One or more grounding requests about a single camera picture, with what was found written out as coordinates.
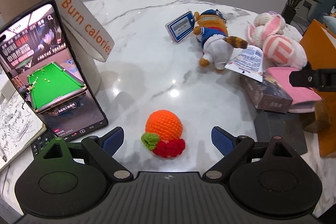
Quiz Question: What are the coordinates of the light blue cushion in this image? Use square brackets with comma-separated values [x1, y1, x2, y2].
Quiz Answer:
[323, 16, 336, 34]

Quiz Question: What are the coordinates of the pink eared crochet bunny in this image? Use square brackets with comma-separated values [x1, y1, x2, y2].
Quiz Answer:
[247, 11, 286, 46]

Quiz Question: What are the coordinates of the white blue printed tube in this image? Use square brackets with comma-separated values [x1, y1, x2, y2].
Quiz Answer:
[225, 45, 264, 83]

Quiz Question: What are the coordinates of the black remote control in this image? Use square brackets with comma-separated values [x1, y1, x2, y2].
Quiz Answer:
[31, 131, 55, 158]

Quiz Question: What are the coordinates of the white pink striped plush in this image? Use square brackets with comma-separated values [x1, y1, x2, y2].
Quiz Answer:
[262, 34, 307, 70]

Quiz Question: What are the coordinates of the smartphone showing billiards video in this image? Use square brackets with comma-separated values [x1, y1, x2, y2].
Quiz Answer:
[1, 0, 108, 141]

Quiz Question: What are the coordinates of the pink card wallet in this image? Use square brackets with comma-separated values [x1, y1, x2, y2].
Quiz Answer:
[266, 67, 322, 114]

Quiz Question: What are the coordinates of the blue framed badge card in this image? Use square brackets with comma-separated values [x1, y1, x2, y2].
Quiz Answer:
[165, 11, 195, 43]

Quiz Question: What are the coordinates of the open sketch notebook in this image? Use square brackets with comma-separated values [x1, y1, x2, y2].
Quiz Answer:
[1, 74, 47, 169]

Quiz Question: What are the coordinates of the orange crochet fruit toy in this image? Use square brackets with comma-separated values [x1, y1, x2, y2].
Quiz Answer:
[141, 110, 186, 159]

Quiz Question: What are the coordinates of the dark picture box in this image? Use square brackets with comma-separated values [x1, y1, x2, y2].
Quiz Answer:
[240, 73, 293, 114]

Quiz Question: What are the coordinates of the brown plush dog blue outfit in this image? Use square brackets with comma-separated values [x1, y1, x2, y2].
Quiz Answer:
[193, 9, 248, 72]

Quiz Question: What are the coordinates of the orange storage box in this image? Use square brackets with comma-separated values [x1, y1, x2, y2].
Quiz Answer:
[300, 20, 335, 157]

